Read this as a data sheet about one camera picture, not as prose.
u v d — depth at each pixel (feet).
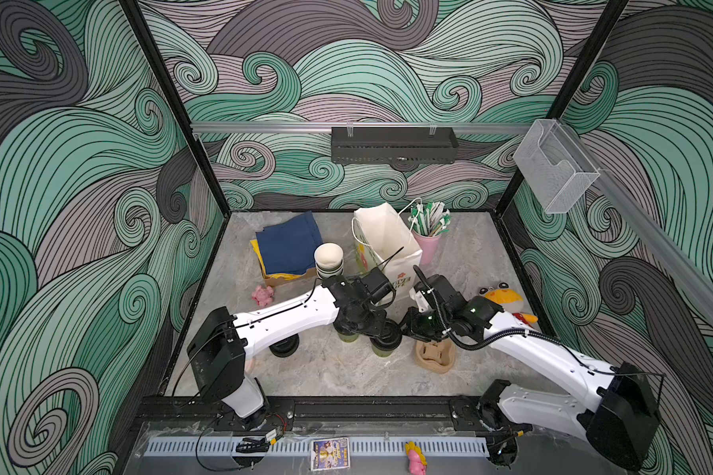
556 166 2.57
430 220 3.13
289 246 3.43
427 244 3.13
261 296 3.03
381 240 3.37
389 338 2.45
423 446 2.29
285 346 2.73
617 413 1.23
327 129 3.06
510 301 2.82
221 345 1.35
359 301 1.81
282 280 3.19
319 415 2.46
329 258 2.92
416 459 2.12
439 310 1.94
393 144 3.20
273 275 3.06
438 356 2.61
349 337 2.73
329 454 2.20
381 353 2.61
